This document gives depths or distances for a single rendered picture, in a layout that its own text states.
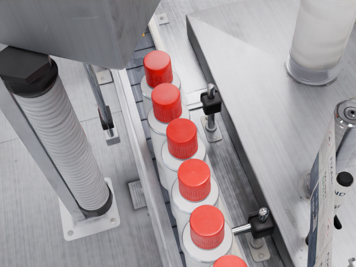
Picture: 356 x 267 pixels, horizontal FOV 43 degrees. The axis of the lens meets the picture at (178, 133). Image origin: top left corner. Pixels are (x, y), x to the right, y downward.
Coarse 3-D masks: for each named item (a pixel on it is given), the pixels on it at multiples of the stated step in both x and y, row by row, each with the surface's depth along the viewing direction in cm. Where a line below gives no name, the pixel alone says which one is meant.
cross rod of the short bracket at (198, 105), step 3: (198, 102) 71; (201, 102) 71; (186, 105) 71; (189, 105) 71; (192, 105) 71; (195, 105) 71; (198, 105) 71; (201, 105) 71; (189, 108) 71; (192, 108) 71; (195, 108) 71; (198, 108) 71; (201, 108) 71
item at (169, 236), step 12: (120, 72) 69; (132, 96) 66; (132, 108) 65; (132, 120) 64; (144, 144) 62; (144, 156) 60; (156, 180) 58; (156, 192) 57; (156, 204) 57; (168, 228) 55; (168, 240) 54; (168, 252) 53; (180, 264) 52
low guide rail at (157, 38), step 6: (150, 24) 81; (150, 30) 81; (156, 30) 80; (156, 36) 79; (156, 42) 78; (162, 42) 78; (156, 48) 79; (162, 48) 77; (210, 174) 64; (222, 210) 61; (228, 222) 60; (234, 240) 58; (234, 246) 58; (234, 252) 57; (240, 252) 57
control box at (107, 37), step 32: (0, 0) 24; (32, 0) 23; (64, 0) 22; (96, 0) 22; (128, 0) 24; (160, 0) 28; (0, 32) 26; (32, 32) 25; (64, 32) 24; (96, 32) 24; (128, 32) 25; (96, 64) 26
